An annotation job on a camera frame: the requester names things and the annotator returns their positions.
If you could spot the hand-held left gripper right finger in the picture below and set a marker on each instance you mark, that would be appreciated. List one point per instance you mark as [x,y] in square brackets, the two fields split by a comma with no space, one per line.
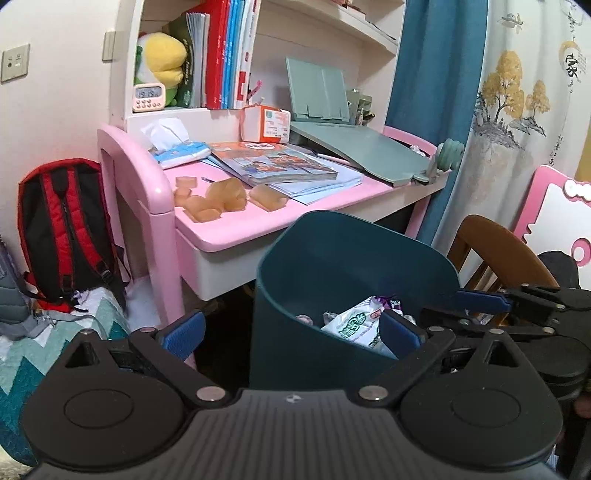
[399,334]

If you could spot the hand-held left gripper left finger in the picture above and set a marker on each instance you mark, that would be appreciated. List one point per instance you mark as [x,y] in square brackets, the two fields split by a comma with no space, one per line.
[184,334]

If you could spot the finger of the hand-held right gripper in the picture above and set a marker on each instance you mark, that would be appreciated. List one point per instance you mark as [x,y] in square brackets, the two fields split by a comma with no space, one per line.
[482,302]
[443,318]

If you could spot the white green snack packet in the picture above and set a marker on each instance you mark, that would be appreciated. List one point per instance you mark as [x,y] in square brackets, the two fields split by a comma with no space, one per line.
[351,325]

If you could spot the dark teal trash bin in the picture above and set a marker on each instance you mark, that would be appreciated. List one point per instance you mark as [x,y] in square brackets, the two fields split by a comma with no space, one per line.
[323,258]

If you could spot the crumpled white blue wrapper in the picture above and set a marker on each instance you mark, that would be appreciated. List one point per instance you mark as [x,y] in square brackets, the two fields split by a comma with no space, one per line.
[388,303]

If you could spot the black seat wooden chair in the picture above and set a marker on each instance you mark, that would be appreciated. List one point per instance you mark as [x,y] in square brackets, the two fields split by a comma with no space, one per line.
[489,235]

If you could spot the white desk drawer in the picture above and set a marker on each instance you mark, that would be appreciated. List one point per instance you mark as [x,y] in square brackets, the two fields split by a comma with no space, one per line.
[217,272]

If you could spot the pink desk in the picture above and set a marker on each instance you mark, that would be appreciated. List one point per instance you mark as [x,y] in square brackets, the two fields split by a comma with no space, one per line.
[221,230]

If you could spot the pink framed white board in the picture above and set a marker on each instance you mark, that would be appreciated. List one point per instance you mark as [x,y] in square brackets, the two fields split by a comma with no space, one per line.
[554,217]

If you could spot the teal zigzag quilt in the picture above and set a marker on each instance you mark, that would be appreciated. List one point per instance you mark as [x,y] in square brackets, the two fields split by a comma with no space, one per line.
[27,369]

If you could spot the stack of magazines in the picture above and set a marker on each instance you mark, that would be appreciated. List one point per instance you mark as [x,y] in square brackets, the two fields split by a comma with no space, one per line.
[318,189]

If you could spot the red black backpack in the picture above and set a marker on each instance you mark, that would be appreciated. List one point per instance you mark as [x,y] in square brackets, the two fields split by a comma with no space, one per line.
[60,221]

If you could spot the white tree print curtain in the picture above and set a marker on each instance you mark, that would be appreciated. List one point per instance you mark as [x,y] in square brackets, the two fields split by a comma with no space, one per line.
[521,138]

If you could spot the purple grey backpack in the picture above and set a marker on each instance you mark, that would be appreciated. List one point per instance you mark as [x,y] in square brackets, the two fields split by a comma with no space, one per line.
[11,295]

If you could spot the blue tissue pack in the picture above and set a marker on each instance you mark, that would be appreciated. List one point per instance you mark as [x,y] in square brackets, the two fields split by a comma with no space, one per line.
[180,154]

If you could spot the grey-green tilting desk board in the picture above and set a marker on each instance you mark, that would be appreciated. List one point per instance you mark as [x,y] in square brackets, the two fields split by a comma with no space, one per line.
[364,152]

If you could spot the pink pen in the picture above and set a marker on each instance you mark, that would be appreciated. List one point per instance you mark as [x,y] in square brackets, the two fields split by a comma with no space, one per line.
[332,158]

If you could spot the colourful magazine stack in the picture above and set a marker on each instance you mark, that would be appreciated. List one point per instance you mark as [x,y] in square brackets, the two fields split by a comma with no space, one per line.
[277,164]

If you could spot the orange white box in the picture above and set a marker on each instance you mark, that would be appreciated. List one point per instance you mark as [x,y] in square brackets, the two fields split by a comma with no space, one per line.
[265,123]

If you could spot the grey-green desk organizer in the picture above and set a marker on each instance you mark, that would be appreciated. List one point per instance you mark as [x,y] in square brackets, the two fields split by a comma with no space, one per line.
[359,108]

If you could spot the blue curtain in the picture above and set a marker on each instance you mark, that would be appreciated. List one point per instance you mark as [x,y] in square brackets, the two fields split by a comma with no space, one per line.
[429,69]

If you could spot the small digital timer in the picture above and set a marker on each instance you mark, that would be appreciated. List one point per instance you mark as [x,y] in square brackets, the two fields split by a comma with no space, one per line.
[148,98]

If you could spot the grey-green book stand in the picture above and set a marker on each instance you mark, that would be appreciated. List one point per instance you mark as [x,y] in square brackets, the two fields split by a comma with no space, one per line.
[318,87]

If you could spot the yellow green plush toy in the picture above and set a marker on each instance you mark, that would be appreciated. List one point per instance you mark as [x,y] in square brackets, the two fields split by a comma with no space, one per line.
[161,50]

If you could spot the white shelf unit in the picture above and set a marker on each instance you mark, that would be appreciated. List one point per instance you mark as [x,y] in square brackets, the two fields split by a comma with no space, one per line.
[124,55]

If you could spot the row of upright books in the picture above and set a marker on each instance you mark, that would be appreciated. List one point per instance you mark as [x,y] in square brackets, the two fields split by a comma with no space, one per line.
[221,50]

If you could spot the beige wall plate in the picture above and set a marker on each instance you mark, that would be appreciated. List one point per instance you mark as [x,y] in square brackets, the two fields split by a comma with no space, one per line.
[108,46]

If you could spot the beige wall socket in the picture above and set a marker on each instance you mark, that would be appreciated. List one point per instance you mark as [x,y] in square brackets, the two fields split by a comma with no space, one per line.
[14,63]

